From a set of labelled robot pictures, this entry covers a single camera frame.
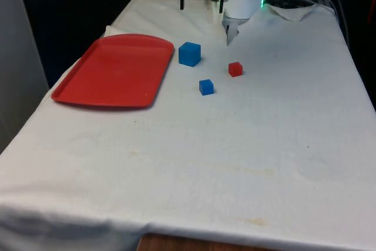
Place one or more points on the red tray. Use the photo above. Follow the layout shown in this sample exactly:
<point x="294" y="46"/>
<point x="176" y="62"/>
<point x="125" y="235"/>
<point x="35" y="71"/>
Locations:
<point x="114" y="71"/>

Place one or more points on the large blue cube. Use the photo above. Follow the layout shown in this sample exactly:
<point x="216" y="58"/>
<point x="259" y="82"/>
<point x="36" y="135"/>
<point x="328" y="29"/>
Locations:
<point x="189" y="54"/>

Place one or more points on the small red cube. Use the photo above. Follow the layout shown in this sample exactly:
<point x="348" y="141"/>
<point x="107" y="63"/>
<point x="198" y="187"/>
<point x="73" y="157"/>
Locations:
<point x="235" y="69"/>

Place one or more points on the small blue cube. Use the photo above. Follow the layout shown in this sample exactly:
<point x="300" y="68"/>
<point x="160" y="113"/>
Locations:
<point x="206" y="87"/>

